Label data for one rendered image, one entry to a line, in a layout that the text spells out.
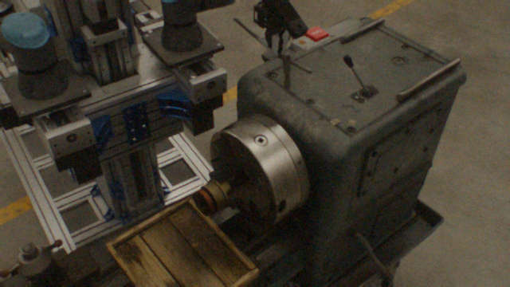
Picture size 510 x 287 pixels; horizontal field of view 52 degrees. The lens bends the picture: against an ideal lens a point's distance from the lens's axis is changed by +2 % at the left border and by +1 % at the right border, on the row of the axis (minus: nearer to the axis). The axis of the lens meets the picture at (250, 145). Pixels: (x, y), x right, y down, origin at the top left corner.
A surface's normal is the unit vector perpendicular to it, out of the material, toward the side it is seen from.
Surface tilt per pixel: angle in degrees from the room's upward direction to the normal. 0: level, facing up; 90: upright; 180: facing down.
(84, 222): 0
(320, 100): 0
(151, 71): 0
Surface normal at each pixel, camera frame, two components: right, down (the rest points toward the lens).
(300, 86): 0.00, -0.72
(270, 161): 0.36, -0.29
